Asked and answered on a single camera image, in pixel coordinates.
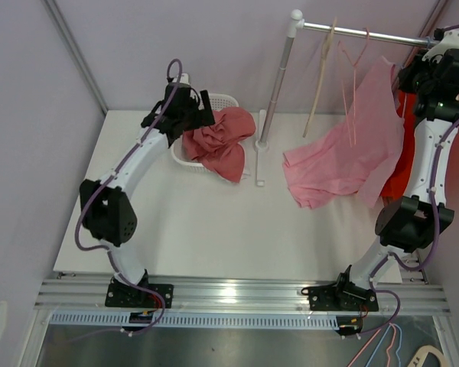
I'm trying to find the white plastic basket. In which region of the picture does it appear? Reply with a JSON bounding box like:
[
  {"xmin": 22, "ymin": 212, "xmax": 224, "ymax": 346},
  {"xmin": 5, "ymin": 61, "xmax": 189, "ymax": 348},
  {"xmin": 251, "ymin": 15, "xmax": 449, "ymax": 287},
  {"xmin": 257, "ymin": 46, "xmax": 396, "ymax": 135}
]
[{"xmin": 171, "ymin": 93, "xmax": 256, "ymax": 184}]

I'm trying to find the spare beige hanger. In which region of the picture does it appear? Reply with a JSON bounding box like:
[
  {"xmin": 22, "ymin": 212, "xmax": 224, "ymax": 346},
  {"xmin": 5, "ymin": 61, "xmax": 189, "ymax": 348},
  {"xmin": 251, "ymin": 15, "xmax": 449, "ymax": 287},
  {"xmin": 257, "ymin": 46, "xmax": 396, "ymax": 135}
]
[{"xmin": 407, "ymin": 345, "xmax": 450, "ymax": 367}]

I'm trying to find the light pink tank top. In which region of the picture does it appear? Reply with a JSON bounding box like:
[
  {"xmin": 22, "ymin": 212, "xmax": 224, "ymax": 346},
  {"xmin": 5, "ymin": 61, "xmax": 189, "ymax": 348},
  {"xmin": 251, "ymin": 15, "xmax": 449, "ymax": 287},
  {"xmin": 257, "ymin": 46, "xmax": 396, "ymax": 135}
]
[{"xmin": 282, "ymin": 57, "xmax": 404, "ymax": 209}]

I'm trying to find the white slotted cable duct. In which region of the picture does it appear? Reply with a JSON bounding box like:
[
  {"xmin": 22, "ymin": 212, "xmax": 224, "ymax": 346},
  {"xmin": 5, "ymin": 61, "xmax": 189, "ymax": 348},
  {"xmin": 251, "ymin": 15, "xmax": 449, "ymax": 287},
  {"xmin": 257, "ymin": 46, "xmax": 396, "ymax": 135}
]
[{"xmin": 50, "ymin": 311, "xmax": 339, "ymax": 330}]

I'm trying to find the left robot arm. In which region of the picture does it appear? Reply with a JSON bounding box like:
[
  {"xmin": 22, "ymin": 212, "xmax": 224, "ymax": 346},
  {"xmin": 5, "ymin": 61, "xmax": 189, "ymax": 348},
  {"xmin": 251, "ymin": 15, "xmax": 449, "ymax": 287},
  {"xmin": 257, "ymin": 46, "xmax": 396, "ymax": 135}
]
[{"xmin": 74, "ymin": 81, "xmax": 215, "ymax": 307}]

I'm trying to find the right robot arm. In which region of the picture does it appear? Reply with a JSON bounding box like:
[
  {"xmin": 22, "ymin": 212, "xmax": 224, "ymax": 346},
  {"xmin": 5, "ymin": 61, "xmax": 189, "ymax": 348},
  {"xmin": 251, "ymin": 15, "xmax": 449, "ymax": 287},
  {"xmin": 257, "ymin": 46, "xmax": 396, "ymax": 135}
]
[{"xmin": 333, "ymin": 47, "xmax": 459, "ymax": 310}]

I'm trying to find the white t shirt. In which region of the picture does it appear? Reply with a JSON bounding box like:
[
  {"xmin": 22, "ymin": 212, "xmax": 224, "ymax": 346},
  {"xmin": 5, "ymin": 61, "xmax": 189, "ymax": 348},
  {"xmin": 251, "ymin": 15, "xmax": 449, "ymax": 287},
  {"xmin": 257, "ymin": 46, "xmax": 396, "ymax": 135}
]
[{"xmin": 240, "ymin": 164, "xmax": 252, "ymax": 180}]

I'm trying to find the dark pink t shirt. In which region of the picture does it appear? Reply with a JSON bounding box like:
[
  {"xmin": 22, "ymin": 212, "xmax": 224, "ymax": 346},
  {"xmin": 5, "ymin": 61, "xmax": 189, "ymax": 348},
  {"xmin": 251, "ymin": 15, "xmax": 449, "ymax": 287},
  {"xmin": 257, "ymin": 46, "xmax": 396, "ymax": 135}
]
[{"xmin": 182, "ymin": 107, "xmax": 256, "ymax": 184}]

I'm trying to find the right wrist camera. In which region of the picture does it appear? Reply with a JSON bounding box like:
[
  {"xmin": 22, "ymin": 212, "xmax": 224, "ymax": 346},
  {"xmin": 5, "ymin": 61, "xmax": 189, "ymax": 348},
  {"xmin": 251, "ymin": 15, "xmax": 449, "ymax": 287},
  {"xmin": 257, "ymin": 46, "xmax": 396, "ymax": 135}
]
[{"xmin": 422, "ymin": 28, "xmax": 459, "ymax": 62}]

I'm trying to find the spare pink wire hanger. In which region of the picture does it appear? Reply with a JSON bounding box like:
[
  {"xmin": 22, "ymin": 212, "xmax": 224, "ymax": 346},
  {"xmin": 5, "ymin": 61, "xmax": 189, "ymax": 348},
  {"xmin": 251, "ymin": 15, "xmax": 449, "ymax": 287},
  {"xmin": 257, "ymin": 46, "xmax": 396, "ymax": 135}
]
[{"xmin": 346, "ymin": 321, "xmax": 397, "ymax": 367}]

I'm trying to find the spare blue wire hanger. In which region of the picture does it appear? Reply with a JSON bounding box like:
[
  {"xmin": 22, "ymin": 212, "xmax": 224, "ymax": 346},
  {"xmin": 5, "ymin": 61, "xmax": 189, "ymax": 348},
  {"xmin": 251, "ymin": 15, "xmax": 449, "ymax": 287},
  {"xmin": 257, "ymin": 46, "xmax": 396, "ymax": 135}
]
[{"xmin": 348, "ymin": 323, "xmax": 403, "ymax": 366}]

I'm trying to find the metal clothes rack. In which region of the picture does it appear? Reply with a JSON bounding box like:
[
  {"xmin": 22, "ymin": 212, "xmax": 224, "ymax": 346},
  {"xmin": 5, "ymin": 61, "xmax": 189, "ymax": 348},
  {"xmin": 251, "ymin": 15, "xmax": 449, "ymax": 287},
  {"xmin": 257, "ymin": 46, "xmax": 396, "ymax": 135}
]
[{"xmin": 254, "ymin": 8, "xmax": 438, "ymax": 187}]

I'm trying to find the beige plastic hanger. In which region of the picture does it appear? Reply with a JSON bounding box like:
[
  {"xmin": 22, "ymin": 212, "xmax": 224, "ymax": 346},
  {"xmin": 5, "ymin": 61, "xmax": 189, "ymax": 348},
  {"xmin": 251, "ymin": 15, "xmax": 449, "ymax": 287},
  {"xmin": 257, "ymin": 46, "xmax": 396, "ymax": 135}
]
[{"xmin": 302, "ymin": 18, "xmax": 337, "ymax": 138}]

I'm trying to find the orange t shirt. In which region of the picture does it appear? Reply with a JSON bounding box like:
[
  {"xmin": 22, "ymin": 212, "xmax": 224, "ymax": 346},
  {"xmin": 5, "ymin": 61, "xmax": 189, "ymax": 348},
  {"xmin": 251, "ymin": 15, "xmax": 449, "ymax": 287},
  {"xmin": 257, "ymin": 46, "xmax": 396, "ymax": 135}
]
[{"xmin": 380, "ymin": 91, "xmax": 415, "ymax": 204}]

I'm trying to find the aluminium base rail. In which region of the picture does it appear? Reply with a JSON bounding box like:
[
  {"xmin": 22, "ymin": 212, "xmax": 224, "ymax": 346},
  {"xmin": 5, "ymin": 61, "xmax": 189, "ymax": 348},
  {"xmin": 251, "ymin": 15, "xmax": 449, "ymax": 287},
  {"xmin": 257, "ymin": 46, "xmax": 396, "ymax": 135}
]
[{"xmin": 34, "ymin": 273, "xmax": 451, "ymax": 316}]

